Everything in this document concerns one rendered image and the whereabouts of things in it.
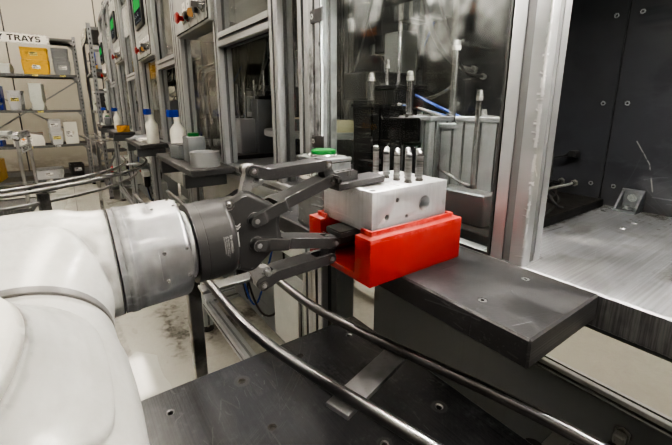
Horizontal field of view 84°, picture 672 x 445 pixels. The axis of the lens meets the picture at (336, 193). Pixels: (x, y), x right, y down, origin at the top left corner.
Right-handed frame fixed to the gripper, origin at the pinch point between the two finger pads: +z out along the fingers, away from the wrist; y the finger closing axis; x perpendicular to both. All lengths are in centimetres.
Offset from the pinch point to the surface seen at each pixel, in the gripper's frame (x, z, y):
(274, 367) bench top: 15.5, -6.1, -30.7
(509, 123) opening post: -9.2, 16.4, 8.9
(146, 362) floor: 132, -17, -99
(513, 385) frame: -6, 31, -39
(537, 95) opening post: -12.2, 16.5, 12.1
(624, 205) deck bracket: -10, 56, -9
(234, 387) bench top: 14.9, -13.2, -30.4
